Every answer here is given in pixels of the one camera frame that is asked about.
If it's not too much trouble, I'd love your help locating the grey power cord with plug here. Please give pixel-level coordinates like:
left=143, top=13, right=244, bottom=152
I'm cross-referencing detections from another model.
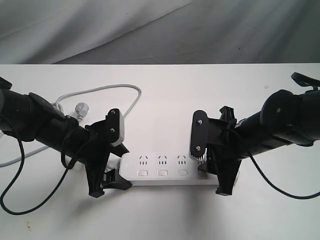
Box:
left=0, top=83, right=142, bottom=168

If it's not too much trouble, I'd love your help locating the white five-socket power strip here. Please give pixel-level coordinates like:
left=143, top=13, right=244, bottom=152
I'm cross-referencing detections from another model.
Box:
left=106, top=152, right=219, bottom=187

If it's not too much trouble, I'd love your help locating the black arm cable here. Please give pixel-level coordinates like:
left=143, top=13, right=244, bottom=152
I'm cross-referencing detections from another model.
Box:
left=219, top=119, right=320, bottom=200
left=0, top=114, right=101, bottom=215

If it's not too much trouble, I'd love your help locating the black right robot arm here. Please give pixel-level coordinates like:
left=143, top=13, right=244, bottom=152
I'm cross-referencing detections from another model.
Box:
left=189, top=72, right=320, bottom=196

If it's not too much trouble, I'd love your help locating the grey backdrop cloth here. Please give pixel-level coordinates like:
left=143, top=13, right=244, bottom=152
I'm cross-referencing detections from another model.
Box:
left=0, top=0, right=320, bottom=65

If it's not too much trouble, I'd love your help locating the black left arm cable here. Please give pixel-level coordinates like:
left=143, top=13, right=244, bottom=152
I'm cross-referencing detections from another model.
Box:
left=0, top=114, right=101, bottom=215

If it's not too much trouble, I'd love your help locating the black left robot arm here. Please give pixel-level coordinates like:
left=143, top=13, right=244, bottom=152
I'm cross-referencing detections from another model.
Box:
left=0, top=78, right=132, bottom=198

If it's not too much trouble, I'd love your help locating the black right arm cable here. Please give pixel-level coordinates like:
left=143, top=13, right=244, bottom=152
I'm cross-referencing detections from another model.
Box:
left=219, top=119, right=320, bottom=200

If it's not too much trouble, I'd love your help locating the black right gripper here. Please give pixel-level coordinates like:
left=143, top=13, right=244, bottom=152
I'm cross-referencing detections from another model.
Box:
left=189, top=106, right=242, bottom=196

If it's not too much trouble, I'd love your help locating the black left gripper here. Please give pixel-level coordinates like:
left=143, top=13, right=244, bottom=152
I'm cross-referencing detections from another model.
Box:
left=82, top=108, right=132, bottom=198

